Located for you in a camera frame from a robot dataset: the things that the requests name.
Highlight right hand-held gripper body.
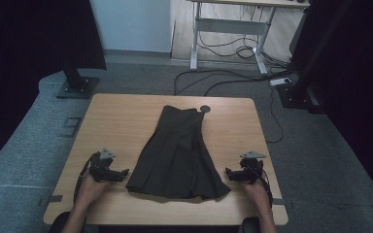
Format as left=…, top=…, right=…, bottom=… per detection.
left=237, top=150, right=267, bottom=183

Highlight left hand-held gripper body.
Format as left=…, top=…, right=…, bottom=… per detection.
left=88, top=148, right=121, bottom=183

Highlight black dress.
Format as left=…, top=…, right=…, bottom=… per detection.
left=125, top=104, right=232, bottom=201

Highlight person's right hand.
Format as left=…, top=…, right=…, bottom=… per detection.
left=242, top=180, right=272, bottom=209

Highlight person's left hand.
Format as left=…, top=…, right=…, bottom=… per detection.
left=76, top=173, right=112, bottom=209

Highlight grey tape strip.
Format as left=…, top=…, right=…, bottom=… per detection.
left=271, top=198, right=293, bottom=209
left=38, top=194, right=64, bottom=207

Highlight grey floor outlet box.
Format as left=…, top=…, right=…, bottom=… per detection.
left=59, top=116, right=83, bottom=138

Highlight person's right leg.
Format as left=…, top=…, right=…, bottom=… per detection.
left=241, top=216, right=261, bottom=233

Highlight person's leg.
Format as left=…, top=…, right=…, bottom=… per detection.
left=241, top=216, right=261, bottom=233
left=49, top=211, right=74, bottom=233

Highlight person's left leg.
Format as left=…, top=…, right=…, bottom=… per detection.
left=49, top=211, right=74, bottom=233

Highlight white power strip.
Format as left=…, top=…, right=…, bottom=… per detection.
left=269, top=77, right=292, bottom=87

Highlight black curtain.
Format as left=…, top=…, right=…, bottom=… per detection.
left=288, top=0, right=373, bottom=212
left=0, top=0, right=108, bottom=176

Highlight thin black floor cable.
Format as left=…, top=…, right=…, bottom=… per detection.
left=265, top=86, right=285, bottom=144

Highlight black stand with base plate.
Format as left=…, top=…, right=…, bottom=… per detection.
left=55, top=61, right=101, bottom=100

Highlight black metal stand with frame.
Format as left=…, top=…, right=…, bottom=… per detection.
left=276, top=0, right=354, bottom=115

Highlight long black floor cable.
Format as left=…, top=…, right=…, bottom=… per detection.
left=173, top=68, right=293, bottom=97

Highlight tangled black cables under desk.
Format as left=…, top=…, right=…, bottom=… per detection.
left=196, top=4, right=293, bottom=67

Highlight white desk frame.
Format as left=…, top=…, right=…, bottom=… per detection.
left=186, top=0, right=311, bottom=76

